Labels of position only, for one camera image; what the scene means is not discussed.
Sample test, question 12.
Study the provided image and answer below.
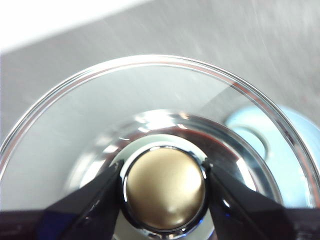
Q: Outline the glass lid with green knob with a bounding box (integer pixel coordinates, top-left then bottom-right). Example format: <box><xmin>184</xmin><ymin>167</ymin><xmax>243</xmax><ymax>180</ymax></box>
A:
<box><xmin>0</xmin><ymin>54</ymin><xmax>320</xmax><ymax>240</ymax></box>

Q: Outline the blue plate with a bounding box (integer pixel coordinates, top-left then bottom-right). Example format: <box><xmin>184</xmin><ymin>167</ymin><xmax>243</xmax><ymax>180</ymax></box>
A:
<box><xmin>224</xmin><ymin>104</ymin><xmax>320</xmax><ymax>209</ymax></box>

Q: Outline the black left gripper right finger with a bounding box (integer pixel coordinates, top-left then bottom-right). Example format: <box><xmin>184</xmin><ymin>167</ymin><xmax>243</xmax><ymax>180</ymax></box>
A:
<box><xmin>202</xmin><ymin>161</ymin><xmax>320</xmax><ymax>240</ymax></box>

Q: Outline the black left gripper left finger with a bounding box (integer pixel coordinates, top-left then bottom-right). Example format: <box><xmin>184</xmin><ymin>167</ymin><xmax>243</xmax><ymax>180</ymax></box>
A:
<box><xmin>0</xmin><ymin>159</ymin><xmax>125</xmax><ymax>240</ymax></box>

